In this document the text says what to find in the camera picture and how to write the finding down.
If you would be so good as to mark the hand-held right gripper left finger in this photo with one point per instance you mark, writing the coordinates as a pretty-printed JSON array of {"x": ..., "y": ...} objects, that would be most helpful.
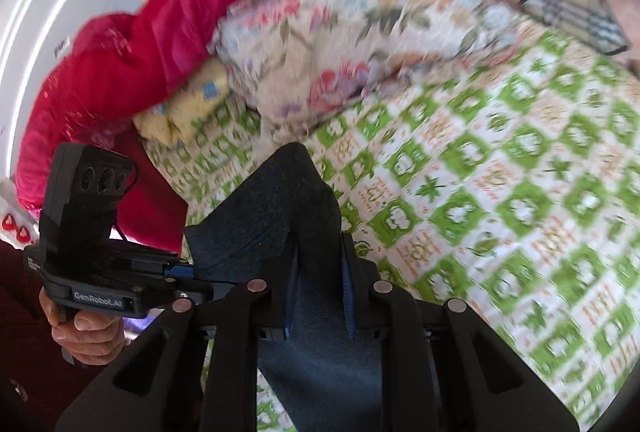
[{"x": 240, "y": 312}]

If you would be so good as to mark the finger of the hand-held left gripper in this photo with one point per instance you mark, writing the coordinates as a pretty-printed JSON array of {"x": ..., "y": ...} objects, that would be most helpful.
[
  {"x": 176, "y": 270},
  {"x": 200, "y": 294}
]

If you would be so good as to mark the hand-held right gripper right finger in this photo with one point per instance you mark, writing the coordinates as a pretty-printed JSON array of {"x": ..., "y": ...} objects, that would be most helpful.
[{"x": 350, "y": 292}]

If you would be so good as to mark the dark navy pants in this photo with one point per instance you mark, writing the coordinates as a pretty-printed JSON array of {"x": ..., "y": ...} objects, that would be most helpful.
[{"x": 280, "y": 222}]

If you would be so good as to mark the person's left forearm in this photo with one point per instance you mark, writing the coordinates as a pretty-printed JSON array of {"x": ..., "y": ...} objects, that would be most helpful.
[{"x": 25, "y": 362}]

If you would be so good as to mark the person's left hand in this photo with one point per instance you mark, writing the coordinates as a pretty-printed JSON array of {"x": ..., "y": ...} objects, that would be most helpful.
[{"x": 95, "y": 337}]

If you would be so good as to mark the white cloth with red hearts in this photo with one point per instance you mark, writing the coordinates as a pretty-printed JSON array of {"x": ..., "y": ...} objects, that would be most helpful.
[{"x": 20, "y": 232}]

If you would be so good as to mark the pale yellow printed cloth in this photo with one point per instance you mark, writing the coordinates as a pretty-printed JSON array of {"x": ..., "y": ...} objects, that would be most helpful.
[{"x": 190, "y": 107}]

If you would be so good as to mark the green checkered printed bedsheet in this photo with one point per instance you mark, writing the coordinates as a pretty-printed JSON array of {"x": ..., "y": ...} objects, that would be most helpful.
[{"x": 500, "y": 212}]

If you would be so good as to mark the floral ruffled quilt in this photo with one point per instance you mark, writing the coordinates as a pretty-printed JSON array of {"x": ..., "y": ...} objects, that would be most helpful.
[{"x": 350, "y": 27}]

